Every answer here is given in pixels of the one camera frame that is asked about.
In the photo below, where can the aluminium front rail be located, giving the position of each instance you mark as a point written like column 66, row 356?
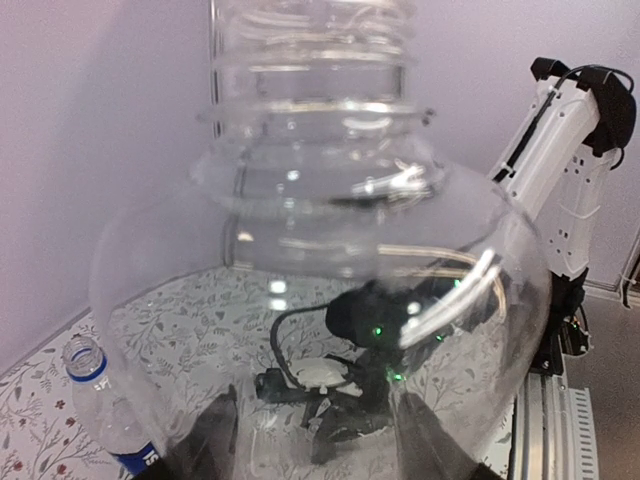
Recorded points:
column 553, row 432

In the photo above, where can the Pepsi bottle blue label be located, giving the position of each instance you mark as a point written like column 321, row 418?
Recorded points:
column 102, row 406

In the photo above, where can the white sport bottle cap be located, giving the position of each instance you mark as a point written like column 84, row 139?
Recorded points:
column 319, row 372

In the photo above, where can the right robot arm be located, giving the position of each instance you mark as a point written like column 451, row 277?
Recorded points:
column 560, row 165

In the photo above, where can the clear plastic bottle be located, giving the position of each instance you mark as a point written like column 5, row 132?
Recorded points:
column 151, row 288

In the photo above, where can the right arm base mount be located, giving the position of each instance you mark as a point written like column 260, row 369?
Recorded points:
column 566, row 331

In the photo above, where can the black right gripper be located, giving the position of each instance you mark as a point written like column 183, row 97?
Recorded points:
column 359, row 407

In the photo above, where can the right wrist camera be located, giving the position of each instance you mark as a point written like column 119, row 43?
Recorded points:
column 271, row 387

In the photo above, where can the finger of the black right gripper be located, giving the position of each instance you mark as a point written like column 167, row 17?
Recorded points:
column 213, row 439

